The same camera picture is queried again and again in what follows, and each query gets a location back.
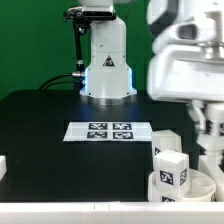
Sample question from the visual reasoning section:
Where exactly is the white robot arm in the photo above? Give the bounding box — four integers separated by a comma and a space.
79, 0, 224, 144

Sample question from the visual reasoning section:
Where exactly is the white front barrier wall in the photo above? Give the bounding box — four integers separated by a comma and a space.
0, 202, 224, 224

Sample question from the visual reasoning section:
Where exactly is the black cable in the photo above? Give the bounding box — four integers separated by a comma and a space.
38, 73, 76, 92

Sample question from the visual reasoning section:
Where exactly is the white marker sheet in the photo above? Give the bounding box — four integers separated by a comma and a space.
63, 122, 152, 142

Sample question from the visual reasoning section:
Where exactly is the white barrier block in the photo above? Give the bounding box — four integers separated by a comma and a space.
0, 156, 7, 181
198, 155, 224, 202

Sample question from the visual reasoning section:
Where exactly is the white right barrier block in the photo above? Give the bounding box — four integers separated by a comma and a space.
198, 155, 224, 202

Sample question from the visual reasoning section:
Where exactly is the white left barrier block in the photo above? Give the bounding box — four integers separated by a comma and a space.
0, 156, 7, 181

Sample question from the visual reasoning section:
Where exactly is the black camera on stand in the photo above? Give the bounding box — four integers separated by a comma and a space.
63, 6, 117, 78

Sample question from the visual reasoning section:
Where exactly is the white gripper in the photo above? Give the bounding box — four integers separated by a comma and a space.
146, 44, 224, 146

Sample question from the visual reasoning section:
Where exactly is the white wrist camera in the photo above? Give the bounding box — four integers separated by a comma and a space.
153, 10, 224, 53

